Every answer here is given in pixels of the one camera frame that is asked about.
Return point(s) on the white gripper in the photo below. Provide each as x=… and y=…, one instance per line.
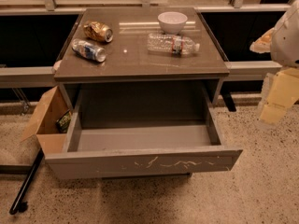
x=287, y=41

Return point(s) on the grey top drawer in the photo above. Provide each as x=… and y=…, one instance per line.
x=138, y=131

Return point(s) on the grey drawer cabinet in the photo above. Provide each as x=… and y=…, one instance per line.
x=128, y=58

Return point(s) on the clear plastic water bottle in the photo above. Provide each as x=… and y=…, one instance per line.
x=173, y=44

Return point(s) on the white bowl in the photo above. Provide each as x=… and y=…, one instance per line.
x=172, y=22

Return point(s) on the crushed gold can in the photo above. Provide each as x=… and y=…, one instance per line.
x=98, y=31

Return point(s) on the blue silver can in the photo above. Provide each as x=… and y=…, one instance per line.
x=88, y=50

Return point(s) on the green snack packet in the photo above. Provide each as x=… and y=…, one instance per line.
x=63, y=122

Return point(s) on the open cardboard box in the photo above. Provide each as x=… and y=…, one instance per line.
x=42, y=124

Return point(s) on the metal window railing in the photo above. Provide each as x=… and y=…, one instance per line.
x=140, y=3

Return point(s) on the black metal floor bar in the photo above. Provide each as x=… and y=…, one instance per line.
x=29, y=171

